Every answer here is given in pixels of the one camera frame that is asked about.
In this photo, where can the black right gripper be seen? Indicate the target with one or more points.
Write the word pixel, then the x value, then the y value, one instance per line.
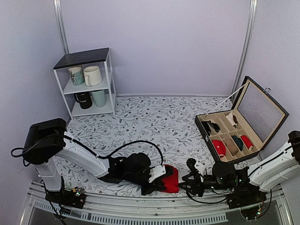
pixel 195 184

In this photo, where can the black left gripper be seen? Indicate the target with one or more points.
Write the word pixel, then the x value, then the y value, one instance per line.
pixel 157 185

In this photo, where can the red sock pair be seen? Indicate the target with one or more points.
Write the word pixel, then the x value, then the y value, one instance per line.
pixel 172 183

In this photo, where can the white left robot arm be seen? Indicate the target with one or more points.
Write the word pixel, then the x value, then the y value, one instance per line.
pixel 51 138

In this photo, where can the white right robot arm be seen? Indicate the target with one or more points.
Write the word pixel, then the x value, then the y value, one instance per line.
pixel 261 177

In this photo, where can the black socks in box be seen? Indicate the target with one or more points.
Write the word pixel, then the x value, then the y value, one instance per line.
pixel 209 126

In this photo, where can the red rolled sock with white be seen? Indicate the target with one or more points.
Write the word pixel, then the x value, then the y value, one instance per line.
pixel 220 147

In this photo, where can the tan rolled sock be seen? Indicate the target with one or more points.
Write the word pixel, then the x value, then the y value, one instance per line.
pixel 232 147

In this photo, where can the floral table mat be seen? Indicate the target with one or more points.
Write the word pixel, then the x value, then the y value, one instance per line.
pixel 161 127

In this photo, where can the green rolled sock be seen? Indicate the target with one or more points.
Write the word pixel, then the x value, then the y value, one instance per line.
pixel 238 142

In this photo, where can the red rolled sock right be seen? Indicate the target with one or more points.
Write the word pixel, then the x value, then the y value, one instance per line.
pixel 247 142

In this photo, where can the black compartment storage box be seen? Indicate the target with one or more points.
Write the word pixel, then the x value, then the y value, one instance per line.
pixel 259 117

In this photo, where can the white sock in box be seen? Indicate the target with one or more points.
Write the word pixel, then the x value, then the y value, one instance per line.
pixel 232 120

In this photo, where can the mint green tumbler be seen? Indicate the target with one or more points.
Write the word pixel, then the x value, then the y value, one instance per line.
pixel 99 97

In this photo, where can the black mug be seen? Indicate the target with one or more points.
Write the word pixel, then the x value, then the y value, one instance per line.
pixel 83 99

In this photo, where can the right metal pole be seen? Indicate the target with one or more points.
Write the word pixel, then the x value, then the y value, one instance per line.
pixel 247 39

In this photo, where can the metal pole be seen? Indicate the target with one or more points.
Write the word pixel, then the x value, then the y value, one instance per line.
pixel 247 39
pixel 60 25

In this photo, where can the cream white mug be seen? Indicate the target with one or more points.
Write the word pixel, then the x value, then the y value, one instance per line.
pixel 92 75

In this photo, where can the white shelf black top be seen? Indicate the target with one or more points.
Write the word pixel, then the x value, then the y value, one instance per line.
pixel 98 57

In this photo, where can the teal patterned mug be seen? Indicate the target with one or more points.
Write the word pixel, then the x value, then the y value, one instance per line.
pixel 76 75

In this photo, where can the left metal pole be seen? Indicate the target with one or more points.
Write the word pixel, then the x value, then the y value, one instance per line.
pixel 60 25

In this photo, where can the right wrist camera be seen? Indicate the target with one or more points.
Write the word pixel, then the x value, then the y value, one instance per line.
pixel 200 169

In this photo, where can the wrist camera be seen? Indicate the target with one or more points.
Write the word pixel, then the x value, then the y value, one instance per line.
pixel 156 172
pixel 200 169

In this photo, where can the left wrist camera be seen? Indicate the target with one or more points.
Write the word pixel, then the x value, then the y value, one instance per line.
pixel 156 172

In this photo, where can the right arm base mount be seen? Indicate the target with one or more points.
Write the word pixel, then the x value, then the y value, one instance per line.
pixel 246 197

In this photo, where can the metal front rail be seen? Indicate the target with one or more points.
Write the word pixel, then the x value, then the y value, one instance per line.
pixel 121 210

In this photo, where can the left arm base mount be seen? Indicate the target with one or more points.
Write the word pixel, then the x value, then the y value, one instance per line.
pixel 65 197

